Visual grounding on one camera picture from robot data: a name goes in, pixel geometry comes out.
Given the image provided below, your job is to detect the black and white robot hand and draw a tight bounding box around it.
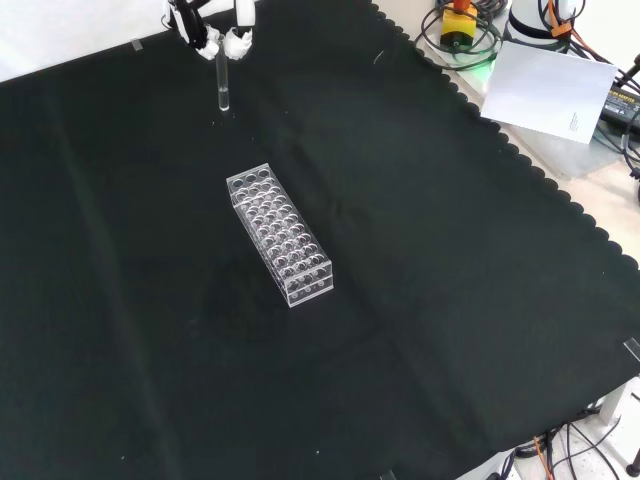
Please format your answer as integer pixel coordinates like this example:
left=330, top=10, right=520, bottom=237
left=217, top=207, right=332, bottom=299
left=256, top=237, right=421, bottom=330
left=160, top=0, right=259, bottom=62

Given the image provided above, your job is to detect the clear glass test tube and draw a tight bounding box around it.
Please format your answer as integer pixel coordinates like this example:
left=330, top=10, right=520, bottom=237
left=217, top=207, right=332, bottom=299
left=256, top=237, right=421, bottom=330
left=214, top=34, right=232, bottom=113

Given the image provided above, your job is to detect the clear plastic test tube rack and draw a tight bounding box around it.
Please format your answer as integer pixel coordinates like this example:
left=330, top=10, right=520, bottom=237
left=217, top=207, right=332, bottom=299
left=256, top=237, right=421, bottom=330
left=225, top=162, right=335, bottom=308

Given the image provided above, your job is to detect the yellow stop button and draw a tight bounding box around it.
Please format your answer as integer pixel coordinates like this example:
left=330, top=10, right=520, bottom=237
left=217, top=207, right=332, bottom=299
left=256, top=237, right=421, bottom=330
left=439, top=0, right=480, bottom=50

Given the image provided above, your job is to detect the black bench cloth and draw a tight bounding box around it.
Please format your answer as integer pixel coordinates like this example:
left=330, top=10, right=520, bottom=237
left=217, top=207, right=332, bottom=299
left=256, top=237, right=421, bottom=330
left=0, top=0, right=640, bottom=480

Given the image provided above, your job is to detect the white paper sheet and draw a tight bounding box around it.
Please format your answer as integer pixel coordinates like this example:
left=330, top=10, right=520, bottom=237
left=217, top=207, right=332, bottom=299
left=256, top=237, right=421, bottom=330
left=479, top=40, right=619, bottom=146

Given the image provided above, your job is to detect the pale board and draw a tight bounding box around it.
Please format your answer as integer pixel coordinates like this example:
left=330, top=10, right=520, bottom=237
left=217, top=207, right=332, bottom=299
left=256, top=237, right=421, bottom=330
left=423, top=34, right=632, bottom=180

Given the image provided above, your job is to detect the black power adapter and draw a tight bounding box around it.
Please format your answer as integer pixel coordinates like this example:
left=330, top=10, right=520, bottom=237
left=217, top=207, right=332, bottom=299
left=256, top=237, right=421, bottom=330
left=598, top=85, right=640, bottom=132

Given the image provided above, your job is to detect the white table leg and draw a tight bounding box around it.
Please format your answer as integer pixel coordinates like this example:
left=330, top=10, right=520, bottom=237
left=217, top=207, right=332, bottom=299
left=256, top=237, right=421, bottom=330
left=597, top=375, right=640, bottom=427

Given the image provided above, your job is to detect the orange cable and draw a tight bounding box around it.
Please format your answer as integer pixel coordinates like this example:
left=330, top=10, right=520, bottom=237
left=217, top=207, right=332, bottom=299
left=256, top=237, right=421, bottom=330
left=544, top=0, right=616, bottom=64

